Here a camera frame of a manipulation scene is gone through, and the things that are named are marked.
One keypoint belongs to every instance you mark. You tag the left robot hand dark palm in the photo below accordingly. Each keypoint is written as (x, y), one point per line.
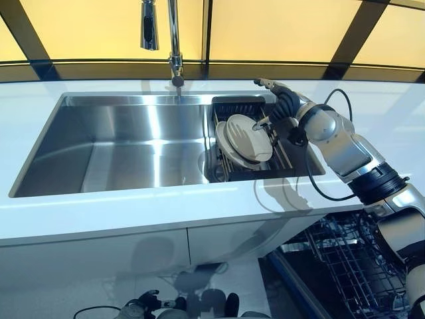
(146, 300)

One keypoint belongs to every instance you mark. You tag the right robot hand dark palm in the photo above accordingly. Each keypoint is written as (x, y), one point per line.
(285, 104)

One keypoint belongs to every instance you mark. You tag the cream ceramic plate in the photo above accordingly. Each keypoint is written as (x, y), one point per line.
(245, 146)
(220, 139)

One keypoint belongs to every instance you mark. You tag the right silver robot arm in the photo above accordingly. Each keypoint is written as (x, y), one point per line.
(348, 146)

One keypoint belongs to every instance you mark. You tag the black dish drying rack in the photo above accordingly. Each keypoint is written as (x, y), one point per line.
(239, 104)

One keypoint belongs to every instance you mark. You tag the chrome pull-down faucet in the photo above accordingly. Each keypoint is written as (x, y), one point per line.
(174, 33)

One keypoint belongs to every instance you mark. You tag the stainless steel sink basin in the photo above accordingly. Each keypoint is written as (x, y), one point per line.
(116, 143)

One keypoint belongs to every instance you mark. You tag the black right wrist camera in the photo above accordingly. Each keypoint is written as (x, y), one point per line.
(296, 136)

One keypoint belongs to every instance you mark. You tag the dark window frame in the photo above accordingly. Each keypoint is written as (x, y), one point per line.
(206, 33)

